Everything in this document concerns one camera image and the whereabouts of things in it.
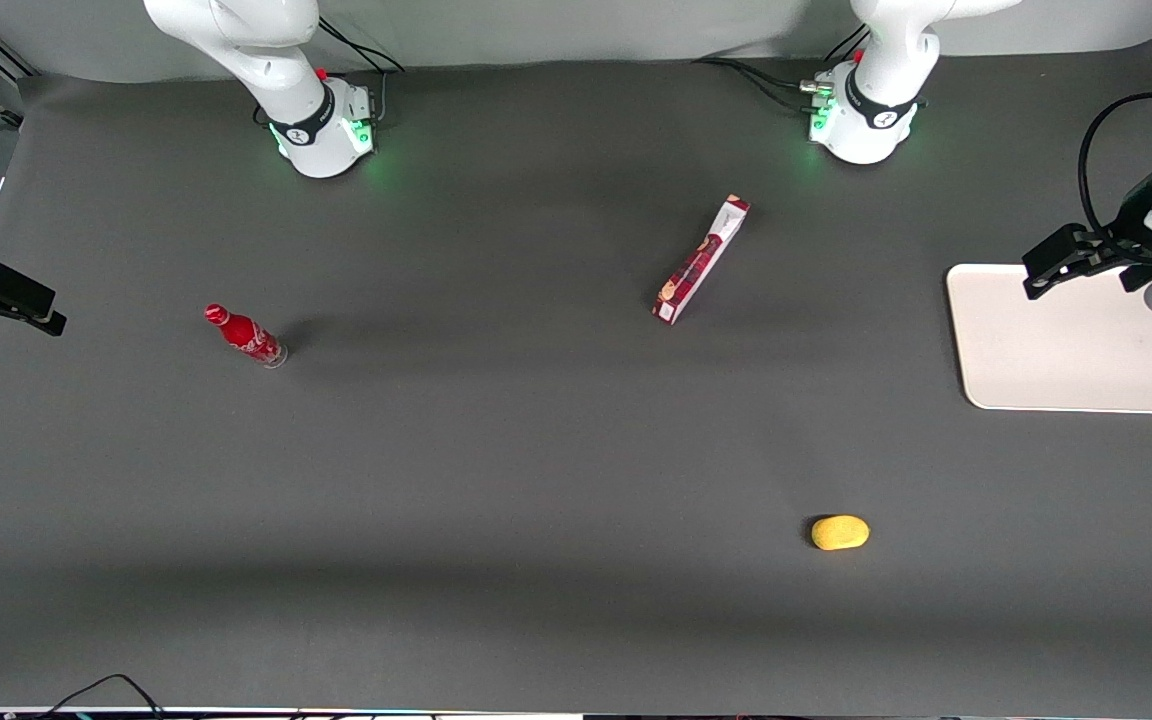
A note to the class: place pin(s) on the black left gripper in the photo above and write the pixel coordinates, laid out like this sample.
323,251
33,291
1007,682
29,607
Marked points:
1132,218

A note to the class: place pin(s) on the red cookie box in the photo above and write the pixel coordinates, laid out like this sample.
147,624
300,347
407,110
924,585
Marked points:
701,260

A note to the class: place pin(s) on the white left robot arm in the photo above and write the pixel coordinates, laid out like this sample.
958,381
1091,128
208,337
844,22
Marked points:
876,100

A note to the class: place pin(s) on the white plastic tray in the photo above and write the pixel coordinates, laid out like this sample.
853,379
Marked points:
1066,350

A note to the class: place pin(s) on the red soda bottle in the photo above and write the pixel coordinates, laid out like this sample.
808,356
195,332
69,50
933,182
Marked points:
244,335

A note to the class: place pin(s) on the yellow sponge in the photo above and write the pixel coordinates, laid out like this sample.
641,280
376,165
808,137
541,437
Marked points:
840,533

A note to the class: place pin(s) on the dark grey table mat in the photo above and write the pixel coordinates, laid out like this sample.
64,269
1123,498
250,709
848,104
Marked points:
536,450

